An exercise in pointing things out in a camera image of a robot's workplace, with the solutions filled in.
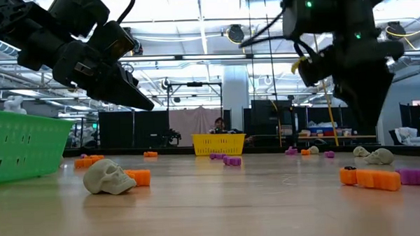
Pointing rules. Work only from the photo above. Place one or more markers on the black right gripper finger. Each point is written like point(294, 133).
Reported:
point(367, 98)

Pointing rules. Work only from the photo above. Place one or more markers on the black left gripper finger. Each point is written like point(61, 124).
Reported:
point(121, 91)
point(133, 76)

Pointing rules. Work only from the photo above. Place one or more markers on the small plastic skull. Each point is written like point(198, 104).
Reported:
point(361, 151)
point(108, 177)
point(380, 156)
point(313, 149)

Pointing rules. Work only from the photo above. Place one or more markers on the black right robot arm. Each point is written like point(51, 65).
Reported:
point(332, 12)

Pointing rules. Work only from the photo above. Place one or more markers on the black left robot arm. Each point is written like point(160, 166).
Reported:
point(25, 37)

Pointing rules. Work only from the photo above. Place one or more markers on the black partition panel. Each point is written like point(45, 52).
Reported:
point(116, 130)
point(150, 121)

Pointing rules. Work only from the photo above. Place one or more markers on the wooden workbench with bins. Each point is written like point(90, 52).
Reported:
point(357, 136)

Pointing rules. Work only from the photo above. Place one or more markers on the blue storage bin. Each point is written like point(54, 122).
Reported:
point(322, 129)

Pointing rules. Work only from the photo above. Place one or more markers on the white bagged bundle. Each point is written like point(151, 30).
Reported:
point(408, 135)

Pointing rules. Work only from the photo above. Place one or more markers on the wide black partition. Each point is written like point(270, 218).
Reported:
point(315, 119)

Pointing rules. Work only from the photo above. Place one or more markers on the white robot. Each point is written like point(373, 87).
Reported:
point(15, 103)

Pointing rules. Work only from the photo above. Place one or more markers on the pink curtain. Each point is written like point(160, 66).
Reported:
point(196, 122)

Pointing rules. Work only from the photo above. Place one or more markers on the green plastic basket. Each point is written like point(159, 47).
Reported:
point(22, 145)

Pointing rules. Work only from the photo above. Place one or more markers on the person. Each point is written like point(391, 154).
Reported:
point(219, 124)

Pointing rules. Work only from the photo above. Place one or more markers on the black monitor cart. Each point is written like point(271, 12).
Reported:
point(266, 116)

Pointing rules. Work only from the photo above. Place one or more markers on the white building column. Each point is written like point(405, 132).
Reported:
point(235, 96)

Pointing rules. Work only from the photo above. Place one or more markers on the yellow plastic basket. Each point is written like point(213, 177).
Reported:
point(218, 145)

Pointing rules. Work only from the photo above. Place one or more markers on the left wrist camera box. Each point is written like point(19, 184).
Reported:
point(111, 42)

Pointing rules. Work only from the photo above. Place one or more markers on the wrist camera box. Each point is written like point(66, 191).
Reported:
point(111, 42)
point(317, 68)

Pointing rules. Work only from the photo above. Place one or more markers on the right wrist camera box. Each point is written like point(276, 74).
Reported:
point(317, 68)

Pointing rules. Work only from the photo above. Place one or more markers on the black camera rig frame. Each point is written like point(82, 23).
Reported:
point(194, 84)

